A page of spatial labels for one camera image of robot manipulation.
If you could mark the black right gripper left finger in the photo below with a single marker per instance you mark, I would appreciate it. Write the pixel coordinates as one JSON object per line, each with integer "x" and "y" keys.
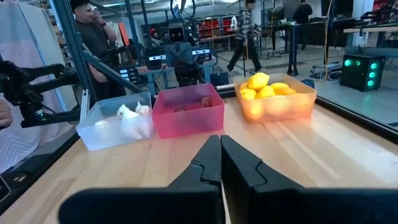
{"x": 174, "y": 202}

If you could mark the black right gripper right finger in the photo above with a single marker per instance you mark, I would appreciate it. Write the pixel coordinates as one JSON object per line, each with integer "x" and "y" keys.
{"x": 280, "y": 202}

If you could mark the white garlic bulb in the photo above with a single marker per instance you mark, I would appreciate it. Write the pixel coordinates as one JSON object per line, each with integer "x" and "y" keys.
{"x": 126, "y": 112}
{"x": 143, "y": 109}
{"x": 136, "y": 127}

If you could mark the yellow lemon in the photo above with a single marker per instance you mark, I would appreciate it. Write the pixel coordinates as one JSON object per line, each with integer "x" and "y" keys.
{"x": 287, "y": 91}
{"x": 247, "y": 93}
{"x": 254, "y": 109}
{"x": 258, "y": 81}
{"x": 265, "y": 91}

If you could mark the orange object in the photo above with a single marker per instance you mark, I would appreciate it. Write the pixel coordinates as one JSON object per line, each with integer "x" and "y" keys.
{"x": 279, "y": 85}

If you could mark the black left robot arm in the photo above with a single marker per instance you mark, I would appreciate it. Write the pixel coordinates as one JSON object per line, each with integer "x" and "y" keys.
{"x": 31, "y": 87}

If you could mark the pink plastic basket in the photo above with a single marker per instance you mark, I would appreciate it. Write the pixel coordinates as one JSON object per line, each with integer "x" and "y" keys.
{"x": 189, "y": 119}

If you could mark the orange plastic basket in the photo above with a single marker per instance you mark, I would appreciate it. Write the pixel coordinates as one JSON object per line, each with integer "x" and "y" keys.
{"x": 280, "y": 107}

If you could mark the clear plastic basket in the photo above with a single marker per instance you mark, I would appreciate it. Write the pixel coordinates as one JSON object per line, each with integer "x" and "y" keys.
{"x": 105, "y": 133}

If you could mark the grey robot with screen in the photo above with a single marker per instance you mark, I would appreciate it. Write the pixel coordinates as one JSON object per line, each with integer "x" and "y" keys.
{"x": 180, "y": 53}

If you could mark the blue table leg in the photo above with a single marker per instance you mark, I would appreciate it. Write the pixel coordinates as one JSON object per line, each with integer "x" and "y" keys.
{"x": 293, "y": 49}

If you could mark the black computer green fans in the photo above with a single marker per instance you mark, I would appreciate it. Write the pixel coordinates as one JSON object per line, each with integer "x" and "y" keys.
{"x": 362, "y": 72}

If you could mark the white patterned fabric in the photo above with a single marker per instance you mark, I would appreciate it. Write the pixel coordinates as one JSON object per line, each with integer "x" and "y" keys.
{"x": 18, "y": 146}

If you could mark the person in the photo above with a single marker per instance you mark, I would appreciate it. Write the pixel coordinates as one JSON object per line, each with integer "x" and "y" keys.
{"x": 302, "y": 17}
{"x": 245, "y": 37}
{"x": 94, "y": 40}
{"x": 3, "y": 113}

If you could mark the red storage bins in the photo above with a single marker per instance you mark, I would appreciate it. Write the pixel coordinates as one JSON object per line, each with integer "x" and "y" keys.
{"x": 214, "y": 27}

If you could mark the wooden desk top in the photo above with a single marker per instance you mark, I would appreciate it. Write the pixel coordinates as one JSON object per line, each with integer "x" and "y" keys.
{"x": 370, "y": 29}

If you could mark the blue metal post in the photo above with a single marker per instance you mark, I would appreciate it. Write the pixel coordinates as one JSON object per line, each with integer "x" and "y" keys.
{"x": 73, "y": 40}

